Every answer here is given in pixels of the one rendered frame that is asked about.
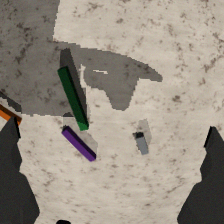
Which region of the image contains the purple rod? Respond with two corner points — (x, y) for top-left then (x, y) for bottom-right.
(61, 126), (97, 162)

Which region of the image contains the grey rectangular block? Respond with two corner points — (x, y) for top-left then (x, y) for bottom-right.
(136, 132), (149, 155)

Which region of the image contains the orange-brown rod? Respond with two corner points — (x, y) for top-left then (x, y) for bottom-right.
(0, 104), (22, 126)

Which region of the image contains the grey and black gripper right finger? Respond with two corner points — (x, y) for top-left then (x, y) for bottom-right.
(177, 126), (224, 224)

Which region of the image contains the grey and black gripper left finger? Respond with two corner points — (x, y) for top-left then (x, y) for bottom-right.
(0, 116), (40, 224)

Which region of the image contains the green rod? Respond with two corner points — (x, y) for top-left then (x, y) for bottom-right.
(57, 66), (89, 131)

